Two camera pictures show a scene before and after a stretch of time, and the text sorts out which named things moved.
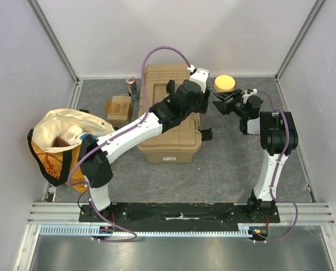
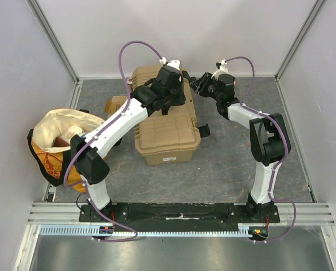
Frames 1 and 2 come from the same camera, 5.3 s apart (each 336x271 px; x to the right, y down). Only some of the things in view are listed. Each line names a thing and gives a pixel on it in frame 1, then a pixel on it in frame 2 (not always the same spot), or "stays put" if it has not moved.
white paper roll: x=72 y=133 stays put
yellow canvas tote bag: x=59 y=162 stays put
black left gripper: x=203 y=102 to x=181 y=98
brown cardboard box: x=118 y=109 stays put
